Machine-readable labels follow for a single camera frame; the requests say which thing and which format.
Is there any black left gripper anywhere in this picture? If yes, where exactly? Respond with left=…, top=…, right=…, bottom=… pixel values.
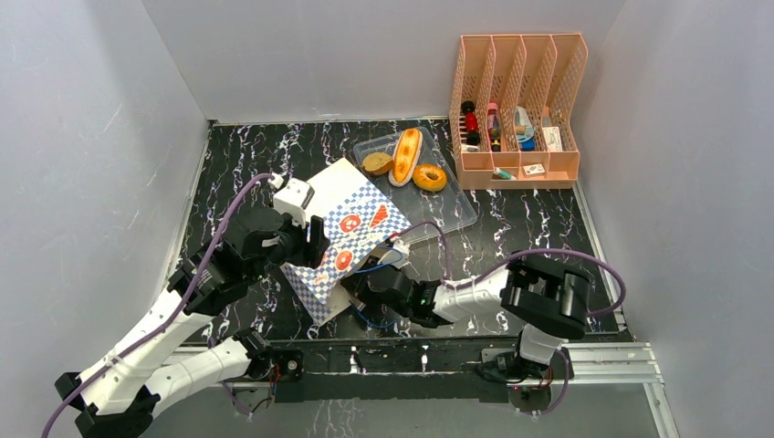
left=248, top=209, right=329, bottom=285

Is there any checkered paper bread bag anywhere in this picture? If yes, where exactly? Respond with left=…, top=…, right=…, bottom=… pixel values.
left=280, top=159, right=410, bottom=326

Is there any brown round fake bread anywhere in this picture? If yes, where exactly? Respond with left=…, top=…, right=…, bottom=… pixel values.
left=361, top=151, right=393, bottom=176

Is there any clear plastic tray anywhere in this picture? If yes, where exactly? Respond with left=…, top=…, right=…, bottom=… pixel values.
left=350, top=127, right=480, bottom=246

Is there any round yellow fake bun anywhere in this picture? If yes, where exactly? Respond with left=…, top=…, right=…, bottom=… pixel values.
left=413, top=164, right=447, bottom=193

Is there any yellow fake bread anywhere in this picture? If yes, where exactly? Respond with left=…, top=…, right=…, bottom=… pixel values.
left=389, top=128, right=423, bottom=187

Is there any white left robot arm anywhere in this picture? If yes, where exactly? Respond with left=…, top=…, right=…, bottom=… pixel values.
left=55, top=207, right=329, bottom=437

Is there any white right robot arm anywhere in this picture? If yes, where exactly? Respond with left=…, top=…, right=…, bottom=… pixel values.
left=341, top=255, right=591, bottom=383

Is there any green tipped tube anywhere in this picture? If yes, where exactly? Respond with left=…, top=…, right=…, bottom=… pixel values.
left=492, top=167, right=518, bottom=181

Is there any red black dumbbell toy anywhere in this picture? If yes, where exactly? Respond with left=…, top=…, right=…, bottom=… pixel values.
left=461, top=100, right=480, bottom=146

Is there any small white card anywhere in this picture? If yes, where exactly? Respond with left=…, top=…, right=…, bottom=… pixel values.
left=522, top=163, right=546, bottom=178

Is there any red pink bottle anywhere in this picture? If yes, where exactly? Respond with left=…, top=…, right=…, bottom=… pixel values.
left=486, top=102, right=501, bottom=152

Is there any peach desk file organizer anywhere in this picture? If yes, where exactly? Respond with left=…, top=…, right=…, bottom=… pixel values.
left=449, top=33, right=588, bottom=190

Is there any blue tape roll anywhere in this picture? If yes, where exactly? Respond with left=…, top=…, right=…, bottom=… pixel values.
left=514, top=106, right=536, bottom=151

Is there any white small box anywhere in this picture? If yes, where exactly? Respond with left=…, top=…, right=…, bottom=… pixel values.
left=541, top=106, right=563, bottom=152

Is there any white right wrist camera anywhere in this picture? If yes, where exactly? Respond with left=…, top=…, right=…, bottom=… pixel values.
left=386, top=236, right=410, bottom=264

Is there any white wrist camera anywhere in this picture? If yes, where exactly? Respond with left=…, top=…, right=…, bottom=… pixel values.
left=270, top=174, right=315, bottom=228
left=386, top=236, right=410, bottom=264

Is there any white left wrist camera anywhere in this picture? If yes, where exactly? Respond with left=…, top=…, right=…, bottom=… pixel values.
left=270, top=174, right=315, bottom=228

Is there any aluminium front rail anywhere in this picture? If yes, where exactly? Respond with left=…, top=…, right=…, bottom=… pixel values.
left=116, top=341, right=665, bottom=390

